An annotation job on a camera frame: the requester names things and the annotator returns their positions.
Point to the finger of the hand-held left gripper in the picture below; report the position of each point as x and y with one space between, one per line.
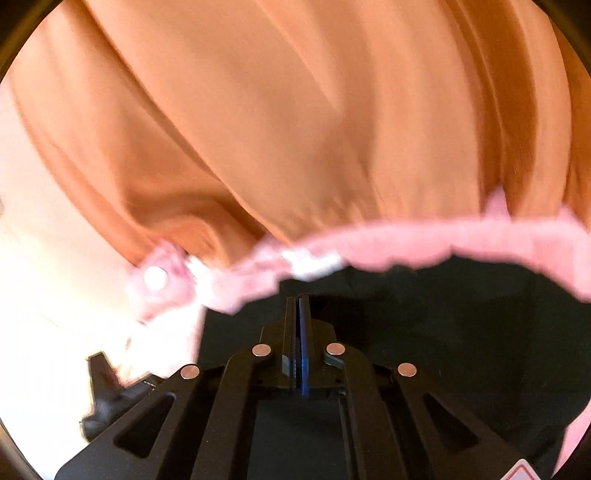
102 392

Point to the orange garment with pink trim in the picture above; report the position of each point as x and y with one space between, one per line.
286 138

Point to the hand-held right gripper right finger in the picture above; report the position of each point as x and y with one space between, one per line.
304 333

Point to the dark cloth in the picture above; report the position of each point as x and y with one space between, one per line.
452 332

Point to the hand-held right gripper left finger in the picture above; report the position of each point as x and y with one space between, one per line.
292 333

